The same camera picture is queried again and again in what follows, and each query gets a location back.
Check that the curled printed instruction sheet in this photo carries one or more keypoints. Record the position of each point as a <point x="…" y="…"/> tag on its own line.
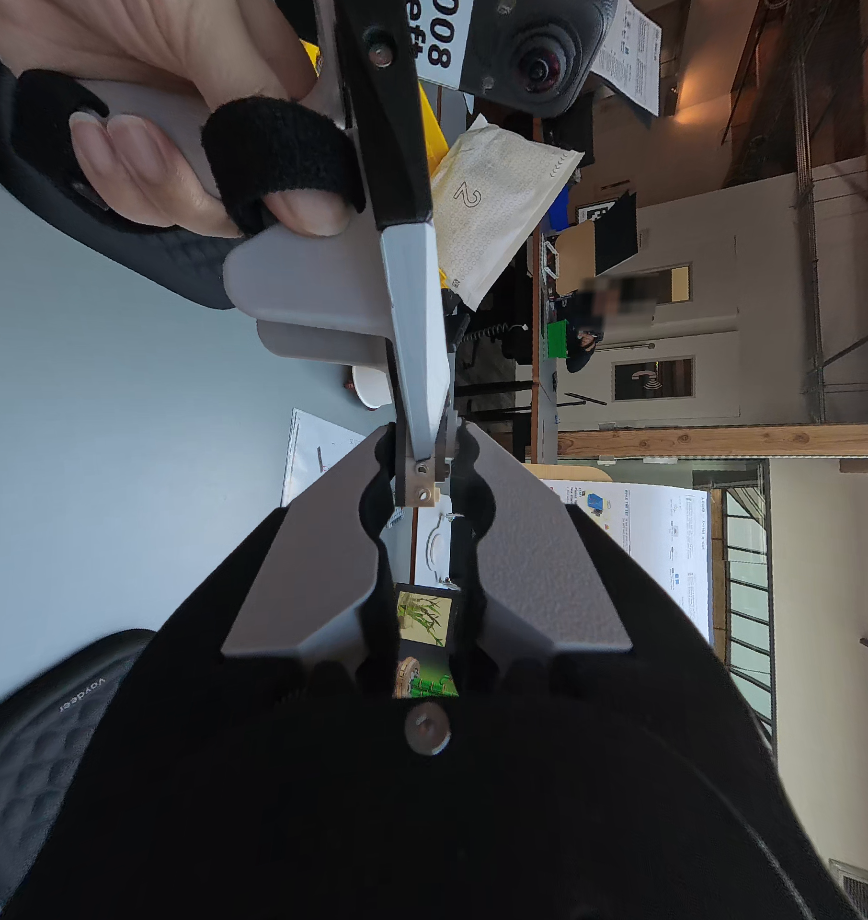
<point x="631" y="57"/>

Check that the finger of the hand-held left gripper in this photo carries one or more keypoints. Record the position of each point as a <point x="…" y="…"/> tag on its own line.
<point x="416" y="323"/>

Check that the black wrist rest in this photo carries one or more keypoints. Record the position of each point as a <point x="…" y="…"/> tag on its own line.
<point x="154" y="266"/>
<point x="31" y="762"/>

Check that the illustrated task sheet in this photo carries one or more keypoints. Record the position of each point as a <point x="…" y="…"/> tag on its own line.
<point x="642" y="532"/>

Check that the wooden post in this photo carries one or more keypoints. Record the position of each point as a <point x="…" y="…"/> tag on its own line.
<point x="728" y="440"/>

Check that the white paper cup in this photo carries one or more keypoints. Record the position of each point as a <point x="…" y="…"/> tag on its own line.
<point x="373" y="388"/>

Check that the wall vent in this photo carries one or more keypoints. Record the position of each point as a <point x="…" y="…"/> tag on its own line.
<point x="865" y="891"/>

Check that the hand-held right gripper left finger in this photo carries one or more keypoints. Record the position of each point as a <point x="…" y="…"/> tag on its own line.
<point x="304" y="582"/>

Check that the small green plastic bin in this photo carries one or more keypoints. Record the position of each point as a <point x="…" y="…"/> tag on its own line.
<point x="556" y="339"/>

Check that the blue plastic bin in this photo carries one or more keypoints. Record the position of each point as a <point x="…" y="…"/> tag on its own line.
<point x="560" y="208"/>

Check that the black lego set box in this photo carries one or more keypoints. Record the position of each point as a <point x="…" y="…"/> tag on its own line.
<point x="427" y="618"/>

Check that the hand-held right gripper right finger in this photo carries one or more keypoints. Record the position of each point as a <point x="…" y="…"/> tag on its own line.
<point x="549" y="575"/>

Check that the person's left hand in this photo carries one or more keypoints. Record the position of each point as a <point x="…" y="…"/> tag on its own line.
<point x="154" y="43"/>

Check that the lego instruction booklet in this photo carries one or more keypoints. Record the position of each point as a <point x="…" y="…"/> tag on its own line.
<point x="312" y="445"/>

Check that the beige paper parts bag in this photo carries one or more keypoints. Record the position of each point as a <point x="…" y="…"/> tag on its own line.
<point x="491" y="208"/>

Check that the grey lego strip assembly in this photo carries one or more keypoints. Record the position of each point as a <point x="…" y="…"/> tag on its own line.
<point x="419" y="489"/>

